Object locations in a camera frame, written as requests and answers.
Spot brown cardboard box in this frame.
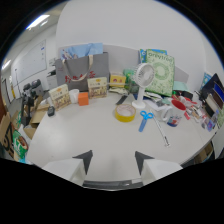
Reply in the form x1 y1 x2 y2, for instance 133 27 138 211
22 95 51 140

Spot white desk fan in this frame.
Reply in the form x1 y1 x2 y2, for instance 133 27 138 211
131 62 156 110

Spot white paper cup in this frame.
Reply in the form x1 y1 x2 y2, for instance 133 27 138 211
68 88 80 104

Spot blue handled scissors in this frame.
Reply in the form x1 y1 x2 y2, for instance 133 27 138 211
138 110 155 133

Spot black remote control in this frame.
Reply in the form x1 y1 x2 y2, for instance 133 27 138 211
115 94 129 106

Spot white mug red interior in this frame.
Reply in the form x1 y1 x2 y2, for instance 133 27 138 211
161 99 187 128

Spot white ruler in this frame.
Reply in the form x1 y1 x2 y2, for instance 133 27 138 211
150 108 171 148

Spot black office chair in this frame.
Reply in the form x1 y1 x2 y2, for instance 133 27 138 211
20 78 45 127

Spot green snack packet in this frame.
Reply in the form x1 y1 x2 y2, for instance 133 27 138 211
123 68 140 94

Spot grey tote bag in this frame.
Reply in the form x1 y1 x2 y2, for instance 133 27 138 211
54 51 110 93

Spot beige printed tea box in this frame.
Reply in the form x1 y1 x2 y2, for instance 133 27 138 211
87 76 109 100
48 83 72 111

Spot yellow tape roll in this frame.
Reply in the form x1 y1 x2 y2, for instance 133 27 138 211
114 103 137 123

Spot yellow small box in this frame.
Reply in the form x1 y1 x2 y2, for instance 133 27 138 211
109 73 127 89

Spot whiteboard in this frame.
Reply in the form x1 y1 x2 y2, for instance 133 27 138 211
13 39 48 86

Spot blue paper bag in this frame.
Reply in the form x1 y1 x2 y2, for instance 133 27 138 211
59 42 104 61

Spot orange small box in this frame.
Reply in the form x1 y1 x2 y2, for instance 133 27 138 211
77 91 90 107

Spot black file organizer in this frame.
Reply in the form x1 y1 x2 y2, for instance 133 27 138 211
199 72 224 118

